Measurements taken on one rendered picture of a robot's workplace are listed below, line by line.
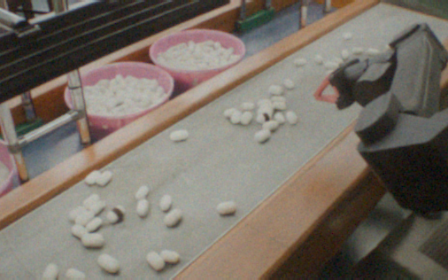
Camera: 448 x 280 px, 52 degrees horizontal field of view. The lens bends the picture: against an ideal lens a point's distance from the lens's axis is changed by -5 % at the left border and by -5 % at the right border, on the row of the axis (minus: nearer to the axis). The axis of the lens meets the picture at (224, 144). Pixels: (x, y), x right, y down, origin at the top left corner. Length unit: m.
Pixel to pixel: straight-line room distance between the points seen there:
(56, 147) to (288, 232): 0.62
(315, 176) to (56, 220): 0.48
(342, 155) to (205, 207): 0.30
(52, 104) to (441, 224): 1.04
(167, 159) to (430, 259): 0.66
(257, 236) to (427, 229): 0.61
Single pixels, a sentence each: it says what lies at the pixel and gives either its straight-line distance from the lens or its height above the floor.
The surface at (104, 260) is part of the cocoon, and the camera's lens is 0.79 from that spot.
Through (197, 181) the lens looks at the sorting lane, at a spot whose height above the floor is 0.74.
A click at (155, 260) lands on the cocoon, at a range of 0.78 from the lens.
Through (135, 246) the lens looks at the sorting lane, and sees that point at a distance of 0.83.
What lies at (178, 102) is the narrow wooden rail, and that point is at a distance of 1.12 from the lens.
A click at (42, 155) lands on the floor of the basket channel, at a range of 1.18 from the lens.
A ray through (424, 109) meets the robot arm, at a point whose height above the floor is 1.08.
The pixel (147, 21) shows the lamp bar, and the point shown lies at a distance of 0.76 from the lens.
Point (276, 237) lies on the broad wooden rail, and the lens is 0.80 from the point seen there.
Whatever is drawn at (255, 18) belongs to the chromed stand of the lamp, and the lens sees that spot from 1.74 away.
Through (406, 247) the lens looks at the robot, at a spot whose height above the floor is 0.47.
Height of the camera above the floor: 1.35
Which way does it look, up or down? 36 degrees down
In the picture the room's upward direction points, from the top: straight up
